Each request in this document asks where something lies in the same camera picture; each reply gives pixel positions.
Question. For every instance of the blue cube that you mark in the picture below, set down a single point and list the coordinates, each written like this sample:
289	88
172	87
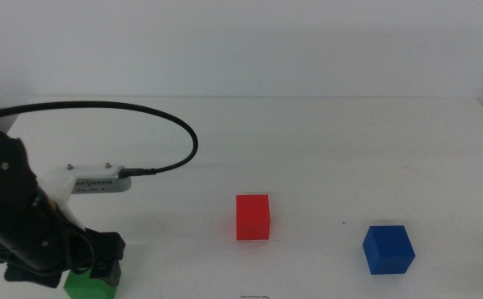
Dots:
388	251

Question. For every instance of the red cube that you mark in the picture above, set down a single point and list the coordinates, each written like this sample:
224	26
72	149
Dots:
252	218

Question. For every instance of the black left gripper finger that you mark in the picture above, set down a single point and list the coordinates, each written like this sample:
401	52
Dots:
106	272
30	277

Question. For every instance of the green cube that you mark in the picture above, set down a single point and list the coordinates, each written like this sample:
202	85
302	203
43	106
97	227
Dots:
86	288

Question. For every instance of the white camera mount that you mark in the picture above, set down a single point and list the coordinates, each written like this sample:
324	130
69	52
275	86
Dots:
57	182

